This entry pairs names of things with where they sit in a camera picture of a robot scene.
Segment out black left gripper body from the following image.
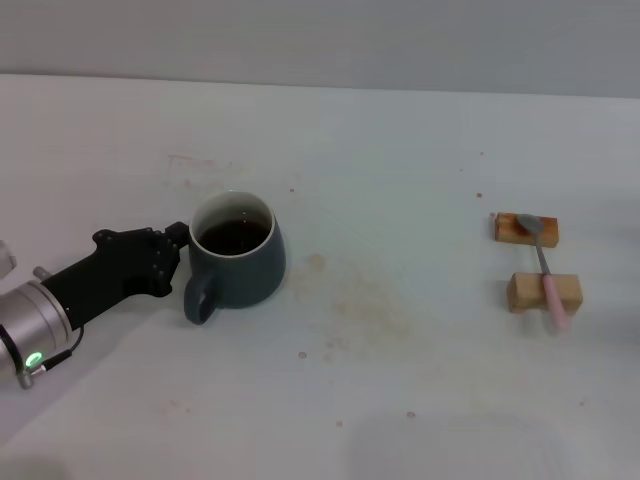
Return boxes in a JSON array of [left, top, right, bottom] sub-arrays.
[[39, 227, 166, 331]]

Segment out dark grey ceramic cup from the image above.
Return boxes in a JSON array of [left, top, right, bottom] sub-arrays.
[[182, 189, 288, 326]]

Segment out pink handled metal spoon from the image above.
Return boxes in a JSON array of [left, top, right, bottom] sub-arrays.
[[515, 213, 571, 332]]

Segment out dark coffee liquid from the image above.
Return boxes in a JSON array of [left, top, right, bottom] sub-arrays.
[[198, 219, 271, 255]]

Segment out stained wooden rest block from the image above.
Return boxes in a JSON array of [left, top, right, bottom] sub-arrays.
[[492, 212, 560, 249]]

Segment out notched pale wooden block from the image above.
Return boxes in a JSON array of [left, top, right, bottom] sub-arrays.
[[507, 272, 584, 315]]

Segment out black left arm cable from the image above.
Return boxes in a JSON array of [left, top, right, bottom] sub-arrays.
[[24, 327, 86, 376]]

